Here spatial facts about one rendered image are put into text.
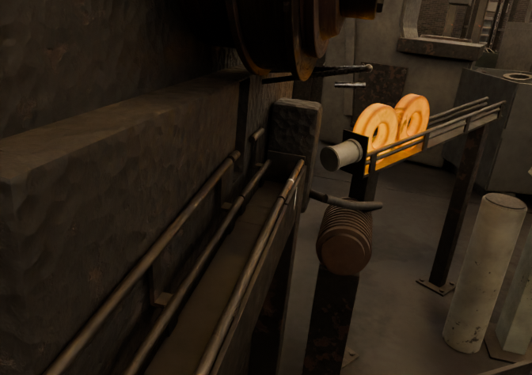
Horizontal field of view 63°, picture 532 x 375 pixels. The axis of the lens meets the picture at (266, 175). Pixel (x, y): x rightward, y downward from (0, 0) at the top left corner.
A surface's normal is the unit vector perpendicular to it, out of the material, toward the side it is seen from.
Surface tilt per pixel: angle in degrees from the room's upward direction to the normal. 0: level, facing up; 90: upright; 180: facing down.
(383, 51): 90
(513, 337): 90
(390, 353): 0
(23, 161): 0
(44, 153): 0
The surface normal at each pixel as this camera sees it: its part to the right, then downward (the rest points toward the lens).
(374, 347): 0.10, -0.93
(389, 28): -0.46, 0.27
